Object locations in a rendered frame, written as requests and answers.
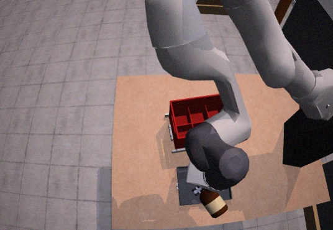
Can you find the dark red crate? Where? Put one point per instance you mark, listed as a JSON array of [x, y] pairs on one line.
[[188, 113]]

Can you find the brown glass bottle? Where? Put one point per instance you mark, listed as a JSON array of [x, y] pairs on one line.
[[213, 203]]

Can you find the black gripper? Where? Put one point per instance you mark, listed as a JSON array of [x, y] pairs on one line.
[[198, 190]]

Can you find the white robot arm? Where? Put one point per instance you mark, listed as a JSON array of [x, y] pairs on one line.
[[185, 51]]

